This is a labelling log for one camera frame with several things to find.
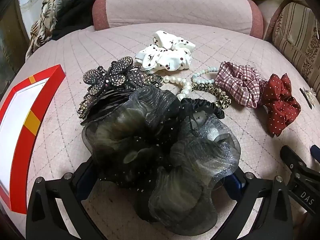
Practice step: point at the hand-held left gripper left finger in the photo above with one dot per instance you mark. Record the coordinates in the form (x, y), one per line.
(83, 180)

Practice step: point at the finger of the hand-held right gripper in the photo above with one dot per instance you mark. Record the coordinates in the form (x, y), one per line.
(316, 155)
(291, 157)

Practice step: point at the pink quilted pillow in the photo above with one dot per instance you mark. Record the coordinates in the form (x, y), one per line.
(175, 12)

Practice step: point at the crystal hair pin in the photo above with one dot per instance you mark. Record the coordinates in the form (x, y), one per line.
(306, 95)

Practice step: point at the red gift box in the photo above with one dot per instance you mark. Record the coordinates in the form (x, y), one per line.
(47, 92)

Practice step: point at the rhinestone butterfly hair clip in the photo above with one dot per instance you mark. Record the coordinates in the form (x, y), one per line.
(110, 78)

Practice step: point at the striped beige cushion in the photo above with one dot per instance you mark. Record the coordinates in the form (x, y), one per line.
(297, 37)

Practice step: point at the floral patterned cloth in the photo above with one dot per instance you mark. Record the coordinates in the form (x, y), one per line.
(45, 20)

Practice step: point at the white cloth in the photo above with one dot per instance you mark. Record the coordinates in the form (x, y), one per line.
(30, 2)

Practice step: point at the black organza scrunchie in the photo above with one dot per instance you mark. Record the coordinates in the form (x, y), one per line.
(150, 140)

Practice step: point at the red plaid scrunchie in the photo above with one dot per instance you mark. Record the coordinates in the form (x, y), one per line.
(235, 82)

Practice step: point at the white dotted scrunchie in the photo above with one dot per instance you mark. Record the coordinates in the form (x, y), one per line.
(172, 60)

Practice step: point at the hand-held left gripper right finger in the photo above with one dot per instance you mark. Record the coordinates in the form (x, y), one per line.
(235, 183)

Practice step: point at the dark red dotted scrunchie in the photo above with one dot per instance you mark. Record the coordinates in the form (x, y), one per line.
(280, 105)

